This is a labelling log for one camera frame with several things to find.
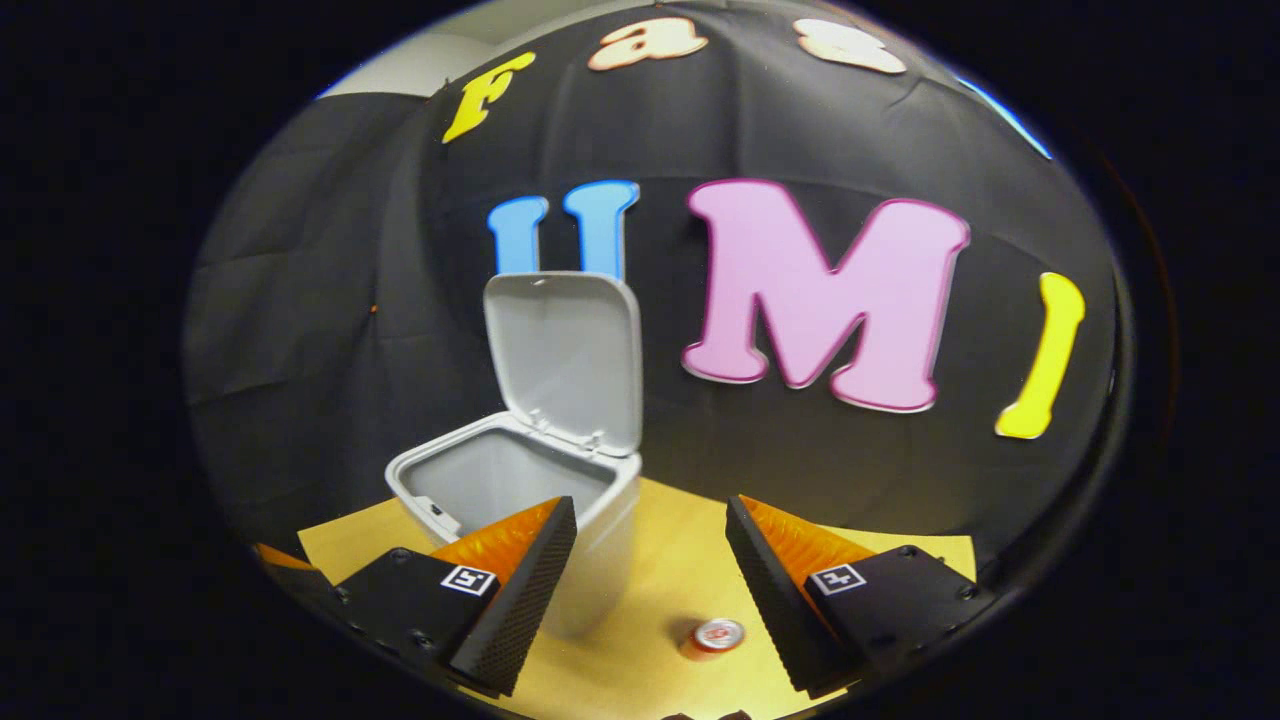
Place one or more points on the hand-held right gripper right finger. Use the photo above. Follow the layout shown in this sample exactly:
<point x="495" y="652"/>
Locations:
<point x="775" y="610"/>

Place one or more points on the white desktop garbage bin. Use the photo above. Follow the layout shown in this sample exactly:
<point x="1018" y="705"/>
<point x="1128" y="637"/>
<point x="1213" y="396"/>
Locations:
<point x="570" y="360"/>

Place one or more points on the wooden desktop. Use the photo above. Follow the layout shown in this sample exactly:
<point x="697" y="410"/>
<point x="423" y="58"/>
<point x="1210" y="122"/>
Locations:
<point x="670" y="560"/>

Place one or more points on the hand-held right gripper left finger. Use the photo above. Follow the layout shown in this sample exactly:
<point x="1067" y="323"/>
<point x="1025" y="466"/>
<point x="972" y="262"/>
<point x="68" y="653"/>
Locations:
<point x="520" y="610"/>

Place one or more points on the black backdrop cloth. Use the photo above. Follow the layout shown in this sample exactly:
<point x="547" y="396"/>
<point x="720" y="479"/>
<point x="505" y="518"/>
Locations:
<point x="330" y="300"/>

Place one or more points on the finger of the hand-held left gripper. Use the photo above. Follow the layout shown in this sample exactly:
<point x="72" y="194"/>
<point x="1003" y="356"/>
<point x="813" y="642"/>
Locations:
<point x="285" y="556"/>

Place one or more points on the red pop can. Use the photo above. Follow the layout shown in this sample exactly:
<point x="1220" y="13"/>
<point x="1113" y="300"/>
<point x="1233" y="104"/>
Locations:
<point x="716" y="636"/>

